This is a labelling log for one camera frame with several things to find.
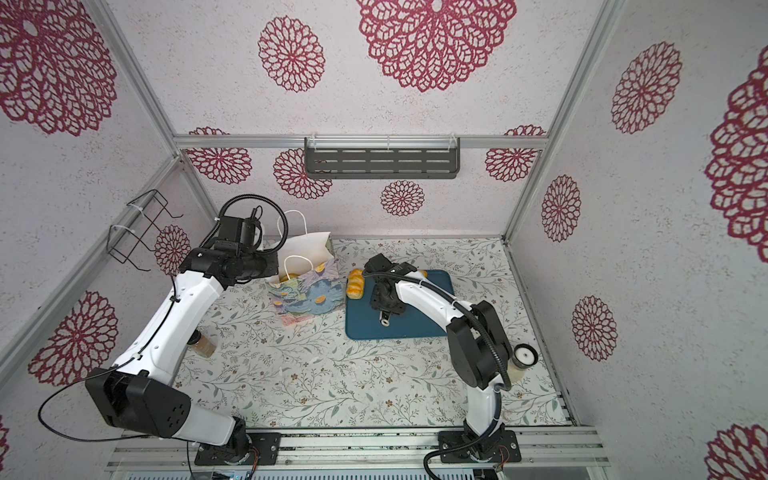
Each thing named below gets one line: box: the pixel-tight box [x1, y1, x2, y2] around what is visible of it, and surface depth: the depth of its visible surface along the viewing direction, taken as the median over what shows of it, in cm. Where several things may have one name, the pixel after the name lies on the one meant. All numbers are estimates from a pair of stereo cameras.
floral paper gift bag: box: [266, 210, 344, 326], surface depth 84 cm
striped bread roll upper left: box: [346, 268, 365, 300], surface depth 105 cm
